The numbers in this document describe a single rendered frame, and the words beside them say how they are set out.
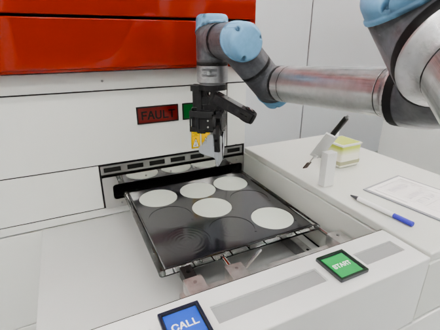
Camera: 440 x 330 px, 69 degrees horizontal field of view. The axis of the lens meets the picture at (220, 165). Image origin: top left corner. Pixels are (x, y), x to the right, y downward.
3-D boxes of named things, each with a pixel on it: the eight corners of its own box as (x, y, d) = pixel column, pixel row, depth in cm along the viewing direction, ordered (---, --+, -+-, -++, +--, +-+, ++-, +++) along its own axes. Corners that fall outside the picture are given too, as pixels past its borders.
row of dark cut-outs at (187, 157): (101, 175, 88) (99, 166, 87) (241, 152, 105) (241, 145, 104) (101, 175, 87) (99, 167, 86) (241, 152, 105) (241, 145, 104)
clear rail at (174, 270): (158, 275, 59) (157, 269, 58) (317, 226, 74) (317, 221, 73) (160, 280, 58) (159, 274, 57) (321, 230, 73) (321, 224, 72)
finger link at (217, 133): (215, 148, 84) (215, 115, 81) (222, 148, 83) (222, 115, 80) (211, 154, 80) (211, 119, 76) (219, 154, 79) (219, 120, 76)
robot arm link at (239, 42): (280, 53, 66) (251, 52, 75) (249, 9, 60) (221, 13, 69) (257, 82, 65) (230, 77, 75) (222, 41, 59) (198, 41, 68)
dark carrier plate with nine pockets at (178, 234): (129, 194, 88) (129, 192, 88) (238, 173, 102) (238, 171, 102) (165, 270, 59) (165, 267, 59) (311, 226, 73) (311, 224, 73)
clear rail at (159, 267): (122, 195, 89) (122, 190, 88) (128, 194, 89) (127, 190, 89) (160, 280, 58) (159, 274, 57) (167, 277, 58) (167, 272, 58)
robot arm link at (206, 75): (230, 64, 79) (224, 67, 72) (230, 83, 81) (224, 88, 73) (200, 63, 80) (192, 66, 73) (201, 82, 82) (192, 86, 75)
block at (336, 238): (325, 244, 69) (327, 232, 68) (336, 240, 70) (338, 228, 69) (353, 266, 62) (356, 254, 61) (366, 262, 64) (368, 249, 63)
